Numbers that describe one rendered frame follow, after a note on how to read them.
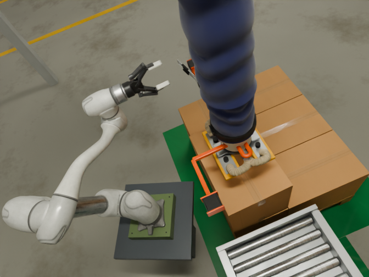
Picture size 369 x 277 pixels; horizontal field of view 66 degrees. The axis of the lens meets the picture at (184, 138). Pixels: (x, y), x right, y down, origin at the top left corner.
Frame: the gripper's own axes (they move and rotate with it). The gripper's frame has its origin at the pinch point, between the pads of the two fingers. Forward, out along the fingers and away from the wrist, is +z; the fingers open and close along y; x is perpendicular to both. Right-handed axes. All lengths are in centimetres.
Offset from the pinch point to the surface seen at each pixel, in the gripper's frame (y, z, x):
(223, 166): 45, 9, 36
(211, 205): 32, -5, 58
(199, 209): 158, -17, 10
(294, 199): 103, 48, 52
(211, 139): 45.1, 10.7, 17.0
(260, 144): 45, 33, 33
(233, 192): 63, 9, 45
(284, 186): 63, 36, 54
